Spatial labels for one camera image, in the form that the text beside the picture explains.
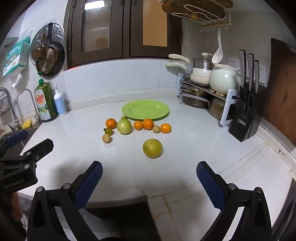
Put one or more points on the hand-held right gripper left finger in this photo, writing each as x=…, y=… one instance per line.
x=89, y=185

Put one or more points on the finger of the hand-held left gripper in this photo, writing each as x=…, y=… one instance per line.
x=17, y=138
x=40, y=148

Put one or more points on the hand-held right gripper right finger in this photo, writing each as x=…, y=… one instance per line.
x=210, y=185

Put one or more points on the brown longan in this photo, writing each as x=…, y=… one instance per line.
x=156, y=129
x=107, y=138

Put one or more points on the orange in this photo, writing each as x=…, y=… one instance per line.
x=148, y=123
x=138, y=125
x=165, y=128
x=111, y=123

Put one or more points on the green apple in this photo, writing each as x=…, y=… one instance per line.
x=124, y=127

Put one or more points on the yellow-green pear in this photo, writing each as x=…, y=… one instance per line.
x=152, y=148

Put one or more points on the green plate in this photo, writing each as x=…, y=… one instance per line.
x=145, y=110

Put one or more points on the kitchen sink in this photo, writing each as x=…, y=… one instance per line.
x=30, y=133

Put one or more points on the yellow sponge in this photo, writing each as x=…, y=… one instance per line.
x=27, y=124

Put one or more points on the steel sink rack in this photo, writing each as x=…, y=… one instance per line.
x=4, y=109

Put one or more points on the steel faucet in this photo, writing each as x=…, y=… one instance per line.
x=37, y=111

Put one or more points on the green dish soap bottle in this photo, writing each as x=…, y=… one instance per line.
x=45, y=102

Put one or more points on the white pump bottle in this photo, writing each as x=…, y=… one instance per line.
x=60, y=102

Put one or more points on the white plastic bag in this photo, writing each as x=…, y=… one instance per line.
x=16, y=80

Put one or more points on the black knife block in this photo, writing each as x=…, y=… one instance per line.
x=245, y=129

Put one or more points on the white pot rack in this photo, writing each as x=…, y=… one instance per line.
x=227, y=111

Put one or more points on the teal printed box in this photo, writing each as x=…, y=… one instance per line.
x=16, y=55

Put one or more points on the small copper pan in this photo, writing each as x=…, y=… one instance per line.
x=37, y=52

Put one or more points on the black scissors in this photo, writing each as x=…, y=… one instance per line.
x=247, y=102

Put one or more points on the black frying pan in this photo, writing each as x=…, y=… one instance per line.
x=59, y=53

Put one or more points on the white pan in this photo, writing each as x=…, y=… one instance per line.
x=200, y=80
x=178, y=57

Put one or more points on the white ceramic pot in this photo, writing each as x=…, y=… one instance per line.
x=223, y=78

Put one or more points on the round steel steamer tray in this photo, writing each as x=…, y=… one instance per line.
x=56, y=31

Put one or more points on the brown cutting board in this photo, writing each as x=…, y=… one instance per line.
x=282, y=92

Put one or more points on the steel pot with lid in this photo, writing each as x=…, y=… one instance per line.
x=201, y=63

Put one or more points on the white ladle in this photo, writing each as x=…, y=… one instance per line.
x=217, y=58

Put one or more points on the dark wooden window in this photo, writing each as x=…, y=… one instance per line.
x=126, y=30

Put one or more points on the round wooden board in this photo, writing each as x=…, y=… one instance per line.
x=180, y=4

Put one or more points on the white wall socket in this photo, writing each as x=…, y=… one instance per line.
x=262, y=74
x=232, y=63

